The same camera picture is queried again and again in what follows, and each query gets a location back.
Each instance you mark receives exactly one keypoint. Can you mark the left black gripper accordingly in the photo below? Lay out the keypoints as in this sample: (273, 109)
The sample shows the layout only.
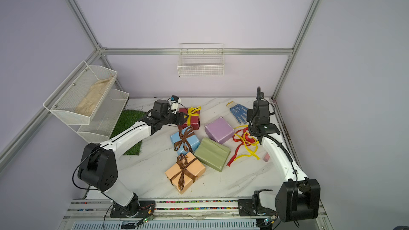
(180, 118)

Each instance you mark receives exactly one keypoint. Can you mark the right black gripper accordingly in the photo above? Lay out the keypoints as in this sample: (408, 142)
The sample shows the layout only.
(250, 116)

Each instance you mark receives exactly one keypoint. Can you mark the yellow ribbon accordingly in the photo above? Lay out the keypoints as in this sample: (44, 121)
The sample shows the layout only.
(194, 117)
(249, 143)

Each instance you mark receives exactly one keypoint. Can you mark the blue gift box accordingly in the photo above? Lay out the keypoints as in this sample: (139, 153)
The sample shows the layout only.
(193, 140)

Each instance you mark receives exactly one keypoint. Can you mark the purple gift box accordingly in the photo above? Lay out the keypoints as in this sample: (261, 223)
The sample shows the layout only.
(219, 130)

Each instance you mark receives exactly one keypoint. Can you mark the green gift box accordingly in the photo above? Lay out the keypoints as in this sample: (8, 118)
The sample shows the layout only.
(212, 154)

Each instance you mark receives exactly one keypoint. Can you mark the brown ribbon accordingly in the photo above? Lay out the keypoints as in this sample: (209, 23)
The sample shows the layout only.
(184, 134)
(183, 164)

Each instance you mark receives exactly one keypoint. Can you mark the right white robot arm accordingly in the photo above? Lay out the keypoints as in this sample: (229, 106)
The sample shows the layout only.
(298, 198)

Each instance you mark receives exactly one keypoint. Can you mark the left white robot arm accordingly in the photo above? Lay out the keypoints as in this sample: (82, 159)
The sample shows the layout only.
(98, 166)

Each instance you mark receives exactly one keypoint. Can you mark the yellow ribbon on red box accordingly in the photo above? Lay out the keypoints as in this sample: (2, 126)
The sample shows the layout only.
(194, 117)

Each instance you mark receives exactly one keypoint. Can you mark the red gift box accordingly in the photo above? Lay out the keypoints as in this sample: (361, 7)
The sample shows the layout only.
(183, 110)

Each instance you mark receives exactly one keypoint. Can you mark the brown ribbon on orange box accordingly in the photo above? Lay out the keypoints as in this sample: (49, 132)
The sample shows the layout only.
(183, 164)

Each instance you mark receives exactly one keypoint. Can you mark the orange gift box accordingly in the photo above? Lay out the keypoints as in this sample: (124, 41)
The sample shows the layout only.
(196, 168)

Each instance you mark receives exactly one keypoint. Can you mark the blue dotted work glove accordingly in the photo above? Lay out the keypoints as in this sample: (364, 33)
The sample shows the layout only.
(238, 111)

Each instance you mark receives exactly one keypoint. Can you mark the green artificial grass mat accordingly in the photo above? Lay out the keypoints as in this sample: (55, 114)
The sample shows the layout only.
(126, 119)

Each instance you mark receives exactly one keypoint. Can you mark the lower white mesh shelf basket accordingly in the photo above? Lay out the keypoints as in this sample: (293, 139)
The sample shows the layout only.
(105, 119)

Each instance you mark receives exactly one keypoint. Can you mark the white mesh shelf basket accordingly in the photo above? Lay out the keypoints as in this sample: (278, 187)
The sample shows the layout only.
(64, 100)
(105, 119)

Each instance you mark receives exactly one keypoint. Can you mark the beige cloth in basket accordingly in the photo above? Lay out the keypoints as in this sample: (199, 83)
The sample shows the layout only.
(89, 103)

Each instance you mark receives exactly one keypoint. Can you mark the upper white mesh shelf basket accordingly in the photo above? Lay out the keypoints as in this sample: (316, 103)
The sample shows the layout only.
(64, 100)

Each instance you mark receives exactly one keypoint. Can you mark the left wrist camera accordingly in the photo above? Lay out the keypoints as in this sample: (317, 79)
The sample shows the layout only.
(174, 103)

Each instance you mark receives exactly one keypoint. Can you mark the purple pink-handled spatula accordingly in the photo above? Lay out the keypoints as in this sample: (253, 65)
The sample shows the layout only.
(266, 157)

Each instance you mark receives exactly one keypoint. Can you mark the white wire wall basket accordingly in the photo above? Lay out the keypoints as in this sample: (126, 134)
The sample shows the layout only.
(201, 60)

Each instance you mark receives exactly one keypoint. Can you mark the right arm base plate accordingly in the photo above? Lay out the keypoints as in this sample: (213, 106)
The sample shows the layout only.
(262, 203)

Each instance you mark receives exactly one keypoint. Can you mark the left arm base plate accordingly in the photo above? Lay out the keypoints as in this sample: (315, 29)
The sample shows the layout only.
(135, 209)

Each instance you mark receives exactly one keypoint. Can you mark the aluminium front rail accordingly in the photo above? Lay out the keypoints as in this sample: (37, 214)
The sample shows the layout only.
(181, 214)

